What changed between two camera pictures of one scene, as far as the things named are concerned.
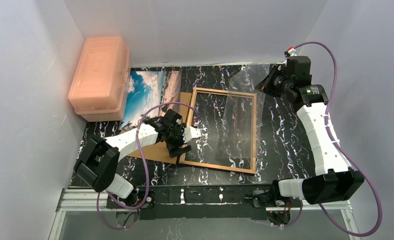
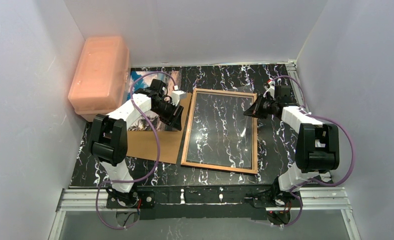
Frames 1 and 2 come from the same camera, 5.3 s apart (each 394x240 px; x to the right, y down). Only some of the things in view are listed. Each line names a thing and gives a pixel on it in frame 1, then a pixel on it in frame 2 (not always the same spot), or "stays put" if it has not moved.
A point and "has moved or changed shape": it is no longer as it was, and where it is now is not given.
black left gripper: (176, 138) → (173, 113)
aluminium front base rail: (73, 200) stays put
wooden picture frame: (183, 160) stays put
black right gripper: (273, 81) → (261, 106)
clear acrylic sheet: (243, 114) has moved or changed shape
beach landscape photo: (148, 89) stays put
